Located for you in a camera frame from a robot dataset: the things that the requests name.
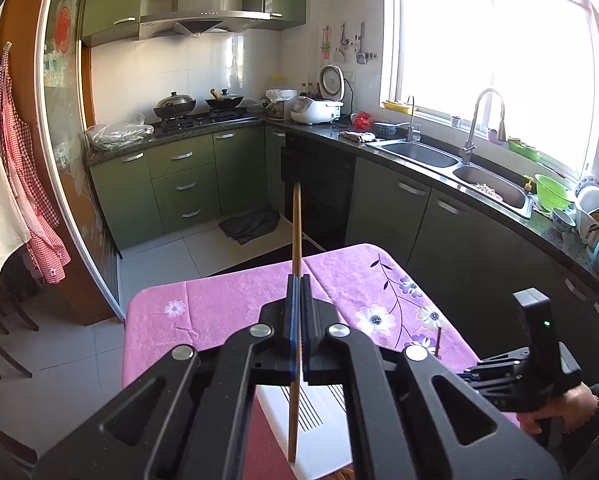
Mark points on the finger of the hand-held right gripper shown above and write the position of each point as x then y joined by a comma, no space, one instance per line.
489,385
499,360

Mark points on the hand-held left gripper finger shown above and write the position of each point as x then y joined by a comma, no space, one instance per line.
294,330
307,340

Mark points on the dark wooden chopstick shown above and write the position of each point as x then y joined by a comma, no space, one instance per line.
437,342

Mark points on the light wooden chopstick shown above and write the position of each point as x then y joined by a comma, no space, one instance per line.
297,230

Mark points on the white plastic utensil holder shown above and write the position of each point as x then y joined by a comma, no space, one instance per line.
319,440

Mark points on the person's right hand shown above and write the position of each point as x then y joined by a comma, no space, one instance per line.
569,402

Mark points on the pink floral tablecloth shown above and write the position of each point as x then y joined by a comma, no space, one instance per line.
219,310

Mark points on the blue and white bowl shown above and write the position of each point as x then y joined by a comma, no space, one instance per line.
563,220

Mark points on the dark grey floor rag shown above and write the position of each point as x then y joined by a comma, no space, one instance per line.
252,225

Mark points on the green plastic colander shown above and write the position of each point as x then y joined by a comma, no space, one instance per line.
554,195

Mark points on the dish rack with dishes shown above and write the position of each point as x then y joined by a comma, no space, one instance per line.
592,205

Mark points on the black built-in appliance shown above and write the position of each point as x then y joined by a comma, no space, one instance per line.
319,195

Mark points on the grey sink cabinets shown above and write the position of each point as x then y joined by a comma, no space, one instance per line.
429,230

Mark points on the green tray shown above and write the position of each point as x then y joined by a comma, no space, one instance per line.
524,151

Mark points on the green lower cabinets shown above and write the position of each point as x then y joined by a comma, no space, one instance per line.
184,185

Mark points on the green cabinets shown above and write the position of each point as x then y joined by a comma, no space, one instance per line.
184,185
104,5

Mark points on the tall steel faucet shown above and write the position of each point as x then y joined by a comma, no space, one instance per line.
471,130

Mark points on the steel double sink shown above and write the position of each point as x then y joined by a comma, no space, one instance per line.
419,155

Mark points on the dark stone countertop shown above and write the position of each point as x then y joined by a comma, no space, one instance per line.
319,130

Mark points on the crumpled dish rag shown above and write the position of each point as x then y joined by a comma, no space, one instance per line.
359,136

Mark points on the blue patterned bowl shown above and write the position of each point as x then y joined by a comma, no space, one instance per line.
387,131

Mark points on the red plastic bag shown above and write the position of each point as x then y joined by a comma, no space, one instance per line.
364,121

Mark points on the white rice cooker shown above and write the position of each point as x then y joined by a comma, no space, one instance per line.
312,110

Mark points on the bagged food container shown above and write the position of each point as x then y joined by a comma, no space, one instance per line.
281,107

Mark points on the small steel faucet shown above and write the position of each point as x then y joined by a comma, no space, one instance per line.
410,130

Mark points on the black gas stove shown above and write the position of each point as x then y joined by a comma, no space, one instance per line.
204,120

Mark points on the black pan with lid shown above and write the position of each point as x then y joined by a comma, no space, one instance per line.
227,102

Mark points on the dark sauce bottles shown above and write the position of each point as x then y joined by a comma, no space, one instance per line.
309,90

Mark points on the yellow tray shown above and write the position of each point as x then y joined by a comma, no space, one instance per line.
397,106

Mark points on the black wok with lid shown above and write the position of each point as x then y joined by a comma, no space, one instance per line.
174,105

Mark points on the clear plastic bag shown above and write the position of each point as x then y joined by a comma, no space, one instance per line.
114,135

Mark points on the kitchen window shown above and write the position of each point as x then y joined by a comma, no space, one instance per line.
479,60

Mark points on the grey hanging scoop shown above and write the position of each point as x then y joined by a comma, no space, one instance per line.
362,57

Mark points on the pink hanging utensil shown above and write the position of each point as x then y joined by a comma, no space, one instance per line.
326,42

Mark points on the sliding glass door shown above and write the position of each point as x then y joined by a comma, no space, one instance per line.
74,135

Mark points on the steel hanging spoon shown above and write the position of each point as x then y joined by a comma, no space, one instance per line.
343,37

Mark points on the red checkered apron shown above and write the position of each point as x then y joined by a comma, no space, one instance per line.
29,185

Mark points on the green upper cabinets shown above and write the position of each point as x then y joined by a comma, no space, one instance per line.
104,5

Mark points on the red paper door decoration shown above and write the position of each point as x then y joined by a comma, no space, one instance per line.
64,22

